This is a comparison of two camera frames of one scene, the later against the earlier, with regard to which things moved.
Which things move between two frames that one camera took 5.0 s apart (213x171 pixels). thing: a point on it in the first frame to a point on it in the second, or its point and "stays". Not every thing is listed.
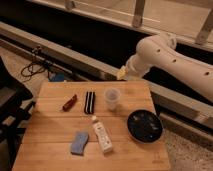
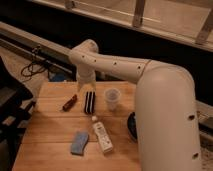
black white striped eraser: x=89 y=106 stays
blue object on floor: x=57 y=78 stays
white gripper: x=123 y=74 to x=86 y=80
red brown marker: x=70 y=103 stays
